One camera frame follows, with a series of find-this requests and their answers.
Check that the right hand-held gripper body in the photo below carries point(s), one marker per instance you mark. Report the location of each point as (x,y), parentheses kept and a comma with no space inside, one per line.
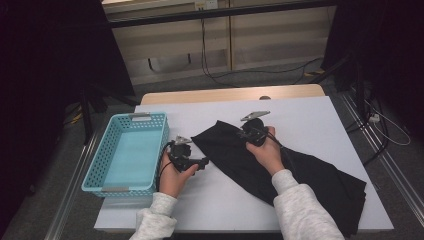
(255,128)

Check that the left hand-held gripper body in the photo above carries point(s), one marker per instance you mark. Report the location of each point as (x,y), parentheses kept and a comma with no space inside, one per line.
(180,151)

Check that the light blue plastic basket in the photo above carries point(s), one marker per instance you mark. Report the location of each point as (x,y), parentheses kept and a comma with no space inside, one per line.
(130,156)

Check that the black pants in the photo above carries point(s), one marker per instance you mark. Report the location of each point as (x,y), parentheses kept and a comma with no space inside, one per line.
(316,180)

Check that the person's right hand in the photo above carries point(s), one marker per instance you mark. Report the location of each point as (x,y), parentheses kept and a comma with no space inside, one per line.
(268,155)

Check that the person's left hand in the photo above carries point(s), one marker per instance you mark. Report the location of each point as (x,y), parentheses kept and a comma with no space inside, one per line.
(171,183)

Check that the wooden table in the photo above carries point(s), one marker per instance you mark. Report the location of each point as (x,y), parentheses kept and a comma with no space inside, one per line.
(166,96)

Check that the white table cover sheet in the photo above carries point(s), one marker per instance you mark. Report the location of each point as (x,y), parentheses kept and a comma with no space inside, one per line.
(333,113)

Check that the beige wooden cabinet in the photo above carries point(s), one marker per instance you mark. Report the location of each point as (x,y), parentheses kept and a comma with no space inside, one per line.
(266,40)

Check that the black metal stand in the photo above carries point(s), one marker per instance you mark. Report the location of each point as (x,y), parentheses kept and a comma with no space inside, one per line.
(87,120)
(358,86)

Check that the white power plug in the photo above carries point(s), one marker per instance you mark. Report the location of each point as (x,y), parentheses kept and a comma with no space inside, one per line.
(374,118)

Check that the black horizontal bar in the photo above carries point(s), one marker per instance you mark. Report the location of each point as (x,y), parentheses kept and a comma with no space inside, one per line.
(216,13)

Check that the narrow black curtain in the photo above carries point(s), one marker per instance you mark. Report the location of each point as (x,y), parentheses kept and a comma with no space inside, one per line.
(393,50)

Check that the wide black curtain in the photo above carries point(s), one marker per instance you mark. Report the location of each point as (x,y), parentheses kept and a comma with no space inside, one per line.
(40,66)

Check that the aluminium floor rail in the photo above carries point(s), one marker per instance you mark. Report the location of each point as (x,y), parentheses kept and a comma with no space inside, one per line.
(393,170)
(71,190)

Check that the white wall socket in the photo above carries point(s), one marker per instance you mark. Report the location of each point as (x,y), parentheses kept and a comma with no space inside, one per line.
(206,4)

